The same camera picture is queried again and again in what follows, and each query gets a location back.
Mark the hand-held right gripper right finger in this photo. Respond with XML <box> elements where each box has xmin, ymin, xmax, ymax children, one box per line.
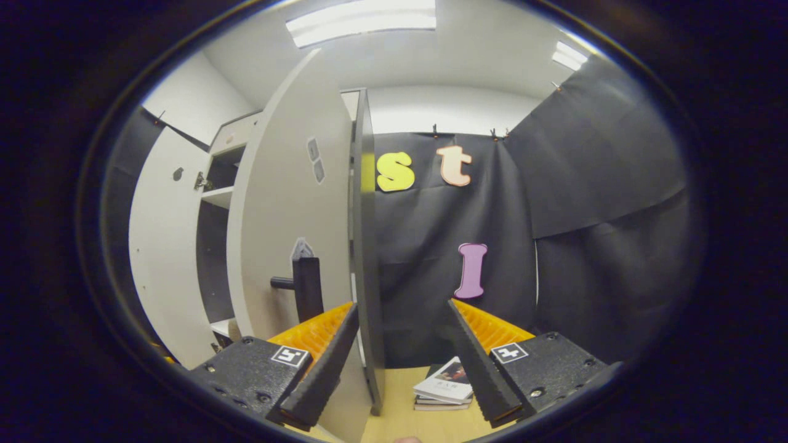
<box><xmin>446</xmin><ymin>299</ymin><xmax>610</xmax><ymax>428</ymax></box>

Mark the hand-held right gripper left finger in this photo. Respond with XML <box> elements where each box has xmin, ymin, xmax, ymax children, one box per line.
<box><xmin>188</xmin><ymin>301</ymin><xmax>360</xmax><ymax>431</ymax></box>

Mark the white shoe cabinet door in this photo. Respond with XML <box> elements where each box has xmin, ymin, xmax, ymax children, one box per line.
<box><xmin>227</xmin><ymin>49</ymin><xmax>387</xmax><ymax>443</ymax></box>
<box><xmin>128</xmin><ymin>126</ymin><xmax>216</xmax><ymax>370</ymax></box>

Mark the white cabinet drawer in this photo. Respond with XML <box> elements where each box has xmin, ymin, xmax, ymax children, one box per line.
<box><xmin>209</xmin><ymin>112</ymin><xmax>262</xmax><ymax>154</ymax></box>

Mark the white book with photo cover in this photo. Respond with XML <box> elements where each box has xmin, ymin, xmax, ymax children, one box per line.
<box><xmin>412</xmin><ymin>356</ymin><xmax>475</xmax><ymax>405</ymax></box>

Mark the grey book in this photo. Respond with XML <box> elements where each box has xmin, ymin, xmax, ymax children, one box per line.
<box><xmin>414</xmin><ymin>395</ymin><xmax>473</xmax><ymax>412</ymax></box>

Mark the black backdrop cloth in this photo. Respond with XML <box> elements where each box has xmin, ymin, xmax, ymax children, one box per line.
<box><xmin>102</xmin><ymin>55</ymin><xmax>702</xmax><ymax>370</ymax></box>

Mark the small ceiling light panel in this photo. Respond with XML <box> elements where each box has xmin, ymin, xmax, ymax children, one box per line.
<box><xmin>552</xmin><ymin>41</ymin><xmax>590</xmax><ymax>71</ymax></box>

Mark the large ceiling light panel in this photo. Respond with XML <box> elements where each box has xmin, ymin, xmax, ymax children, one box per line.
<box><xmin>285</xmin><ymin>0</ymin><xmax>436</xmax><ymax>49</ymax></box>

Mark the black door handle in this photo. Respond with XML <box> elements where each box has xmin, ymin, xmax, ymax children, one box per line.
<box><xmin>271</xmin><ymin>257</ymin><xmax>324</xmax><ymax>324</ymax></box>

